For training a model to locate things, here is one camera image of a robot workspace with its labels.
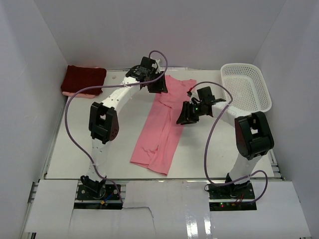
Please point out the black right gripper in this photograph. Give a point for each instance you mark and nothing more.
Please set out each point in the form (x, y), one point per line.
(188, 112)

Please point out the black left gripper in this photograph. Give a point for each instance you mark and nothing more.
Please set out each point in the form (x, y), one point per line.
(156, 83)

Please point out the white perforated plastic basket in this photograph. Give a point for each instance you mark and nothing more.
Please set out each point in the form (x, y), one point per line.
(247, 86)

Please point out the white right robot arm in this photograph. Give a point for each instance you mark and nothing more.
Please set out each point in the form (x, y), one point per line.
(252, 135)

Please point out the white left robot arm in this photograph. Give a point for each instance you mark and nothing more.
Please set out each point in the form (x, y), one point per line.
(103, 117)

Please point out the white paper strip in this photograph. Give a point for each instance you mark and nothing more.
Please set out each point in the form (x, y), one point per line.
(177, 68)

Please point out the folded dark red t-shirt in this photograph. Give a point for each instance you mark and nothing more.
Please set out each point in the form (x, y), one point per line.
(77, 78)

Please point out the folded light pink t-shirt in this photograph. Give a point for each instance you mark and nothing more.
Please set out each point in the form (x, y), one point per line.
(79, 95)

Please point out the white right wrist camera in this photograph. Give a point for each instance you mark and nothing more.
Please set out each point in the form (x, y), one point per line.
(193, 97)

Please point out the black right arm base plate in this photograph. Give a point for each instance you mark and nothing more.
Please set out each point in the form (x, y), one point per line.
(222, 199)

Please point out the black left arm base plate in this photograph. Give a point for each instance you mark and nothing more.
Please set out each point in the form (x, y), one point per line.
(106, 199)

